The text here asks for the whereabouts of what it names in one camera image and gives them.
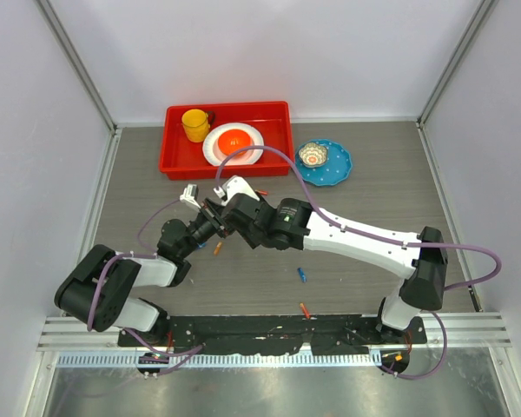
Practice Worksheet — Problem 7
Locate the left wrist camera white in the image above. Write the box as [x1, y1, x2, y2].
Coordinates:
[179, 183, 201, 213]

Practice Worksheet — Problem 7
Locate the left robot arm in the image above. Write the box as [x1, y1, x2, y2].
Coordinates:
[54, 199, 228, 347]

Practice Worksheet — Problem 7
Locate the red orange AAA battery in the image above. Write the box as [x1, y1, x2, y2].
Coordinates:
[299, 302, 311, 320]

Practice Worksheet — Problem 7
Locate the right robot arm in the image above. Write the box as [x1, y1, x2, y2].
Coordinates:
[222, 193, 448, 343]

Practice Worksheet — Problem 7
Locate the orange bowl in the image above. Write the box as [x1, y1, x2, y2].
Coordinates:
[217, 129, 252, 156]

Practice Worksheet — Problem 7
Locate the white cable duct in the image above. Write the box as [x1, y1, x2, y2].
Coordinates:
[56, 350, 381, 369]

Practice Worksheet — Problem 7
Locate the white plate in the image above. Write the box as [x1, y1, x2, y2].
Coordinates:
[202, 122, 264, 166]

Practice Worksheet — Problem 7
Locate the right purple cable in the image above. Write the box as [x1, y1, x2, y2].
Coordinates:
[214, 145, 503, 381]

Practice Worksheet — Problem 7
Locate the small patterned bowl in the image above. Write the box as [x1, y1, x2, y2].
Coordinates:
[298, 142, 328, 169]

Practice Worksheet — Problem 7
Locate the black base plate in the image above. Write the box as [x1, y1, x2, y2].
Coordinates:
[118, 314, 427, 356]

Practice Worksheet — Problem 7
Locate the yellow cup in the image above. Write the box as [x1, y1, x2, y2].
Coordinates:
[181, 109, 215, 143]

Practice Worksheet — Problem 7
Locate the blue polka dot plate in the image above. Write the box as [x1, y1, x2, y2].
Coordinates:
[295, 139, 353, 187]

